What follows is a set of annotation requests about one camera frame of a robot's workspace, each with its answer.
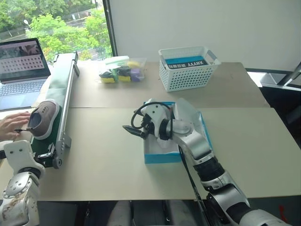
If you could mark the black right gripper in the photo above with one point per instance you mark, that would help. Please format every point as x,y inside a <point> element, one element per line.
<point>147,124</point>

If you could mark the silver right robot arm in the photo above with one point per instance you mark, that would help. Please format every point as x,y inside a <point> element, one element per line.
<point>200,146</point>

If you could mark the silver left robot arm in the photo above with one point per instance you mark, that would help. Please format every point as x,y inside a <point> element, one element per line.
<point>18,200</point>

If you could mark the blue shoebox with white inside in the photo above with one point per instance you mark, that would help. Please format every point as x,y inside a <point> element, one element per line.
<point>162,158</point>

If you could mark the person's bare hand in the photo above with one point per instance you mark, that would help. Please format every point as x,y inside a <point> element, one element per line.
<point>11,124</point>

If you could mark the white paper filler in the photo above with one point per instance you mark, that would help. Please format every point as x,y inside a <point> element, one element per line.
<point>164,144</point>

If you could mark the clear bag of colourful items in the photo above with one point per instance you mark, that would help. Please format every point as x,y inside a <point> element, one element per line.
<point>124,74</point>

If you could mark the pale green foam sheet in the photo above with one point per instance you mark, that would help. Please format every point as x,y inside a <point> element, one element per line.
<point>115,61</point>

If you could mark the white perforated plastic basket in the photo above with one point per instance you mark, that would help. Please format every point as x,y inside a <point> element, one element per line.
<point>188,77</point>

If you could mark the blue and black flat box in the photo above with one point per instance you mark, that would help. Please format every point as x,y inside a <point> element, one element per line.
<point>185,62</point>

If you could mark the grey canvas shoe white sole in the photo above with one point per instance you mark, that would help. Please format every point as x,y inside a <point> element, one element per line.
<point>47,117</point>

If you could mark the silver laptop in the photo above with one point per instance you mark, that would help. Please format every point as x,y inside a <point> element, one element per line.
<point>21,89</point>

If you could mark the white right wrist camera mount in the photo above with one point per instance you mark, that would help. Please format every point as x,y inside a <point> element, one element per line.
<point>154,112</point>

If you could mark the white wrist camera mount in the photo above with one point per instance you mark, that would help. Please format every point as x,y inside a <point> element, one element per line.
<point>154,112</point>
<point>17,153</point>

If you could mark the green conveyor belt aluminium frame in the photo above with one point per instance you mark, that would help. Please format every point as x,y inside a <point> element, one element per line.
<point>62,94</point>

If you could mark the black window frame post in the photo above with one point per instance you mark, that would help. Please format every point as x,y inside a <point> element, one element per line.
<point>111,28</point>

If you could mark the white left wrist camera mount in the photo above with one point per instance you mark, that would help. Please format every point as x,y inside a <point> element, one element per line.
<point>17,153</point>

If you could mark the black chair with metal frame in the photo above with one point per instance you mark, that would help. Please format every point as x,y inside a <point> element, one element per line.
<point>282,99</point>

